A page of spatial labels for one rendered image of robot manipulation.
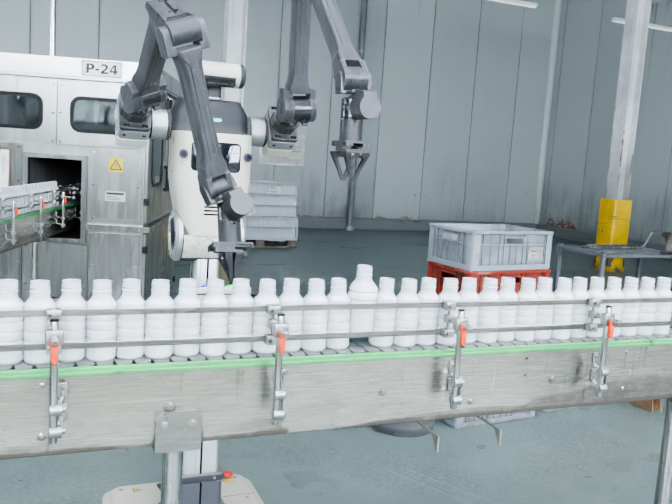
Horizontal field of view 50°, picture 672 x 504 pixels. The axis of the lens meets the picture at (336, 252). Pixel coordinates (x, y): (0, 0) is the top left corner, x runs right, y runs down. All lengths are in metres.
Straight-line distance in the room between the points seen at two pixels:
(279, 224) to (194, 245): 9.13
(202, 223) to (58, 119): 3.25
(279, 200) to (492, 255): 7.48
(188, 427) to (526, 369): 0.88
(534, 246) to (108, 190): 2.87
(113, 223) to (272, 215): 6.17
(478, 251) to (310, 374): 2.40
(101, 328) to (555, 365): 1.15
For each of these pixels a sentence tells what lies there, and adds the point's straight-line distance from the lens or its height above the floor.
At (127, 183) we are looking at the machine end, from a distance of 5.20.
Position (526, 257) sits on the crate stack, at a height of 0.96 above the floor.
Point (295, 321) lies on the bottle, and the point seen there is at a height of 1.07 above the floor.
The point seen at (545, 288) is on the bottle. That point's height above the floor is 1.14.
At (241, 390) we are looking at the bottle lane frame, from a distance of 1.62.
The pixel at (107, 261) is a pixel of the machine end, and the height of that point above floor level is 0.63.
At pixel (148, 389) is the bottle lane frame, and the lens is 1.57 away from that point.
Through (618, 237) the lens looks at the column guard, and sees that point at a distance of 11.71.
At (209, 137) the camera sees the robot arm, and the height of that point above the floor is 1.47.
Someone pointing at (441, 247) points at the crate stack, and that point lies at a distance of 4.13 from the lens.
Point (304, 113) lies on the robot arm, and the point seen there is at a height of 1.57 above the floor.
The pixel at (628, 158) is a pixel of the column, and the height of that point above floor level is 1.73.
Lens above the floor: 1.45
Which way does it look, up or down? 7 degrees down
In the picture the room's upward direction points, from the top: 4 degrees clockwise
